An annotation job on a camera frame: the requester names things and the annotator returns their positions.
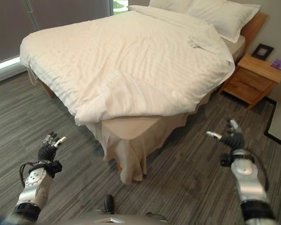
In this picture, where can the beige fitted bed sheet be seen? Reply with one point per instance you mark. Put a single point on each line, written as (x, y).
(135, 140)

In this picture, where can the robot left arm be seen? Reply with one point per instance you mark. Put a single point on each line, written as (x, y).
(34, 187)

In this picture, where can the black picture frame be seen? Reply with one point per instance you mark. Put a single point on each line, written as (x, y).
(262, 51)

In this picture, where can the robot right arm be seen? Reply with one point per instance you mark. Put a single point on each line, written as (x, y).
(248, 180)

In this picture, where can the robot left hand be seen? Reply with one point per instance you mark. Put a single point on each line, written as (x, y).
(46, 151)

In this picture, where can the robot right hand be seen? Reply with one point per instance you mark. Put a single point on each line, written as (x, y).
(234, 140)

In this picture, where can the wooden bed frame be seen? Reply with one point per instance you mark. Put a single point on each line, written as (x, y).
(254, 29)

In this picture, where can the white pillow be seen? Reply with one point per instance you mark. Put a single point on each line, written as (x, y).
(171, 4)
(221, 16)

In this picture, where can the grey roller blind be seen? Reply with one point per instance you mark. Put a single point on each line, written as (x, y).
(49, 23)

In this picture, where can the wooden nightstand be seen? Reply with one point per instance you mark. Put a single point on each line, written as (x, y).
(253, 80)

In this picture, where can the white duvet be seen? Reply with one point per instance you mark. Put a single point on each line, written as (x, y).
(121, 63)

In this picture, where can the small purple box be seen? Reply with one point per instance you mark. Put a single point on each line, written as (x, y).
(279, 64)

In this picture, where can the robot silver torso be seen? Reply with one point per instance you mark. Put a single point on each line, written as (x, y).
(112, 216)

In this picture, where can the white furniture with black edge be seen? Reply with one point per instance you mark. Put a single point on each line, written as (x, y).
(279, 124)

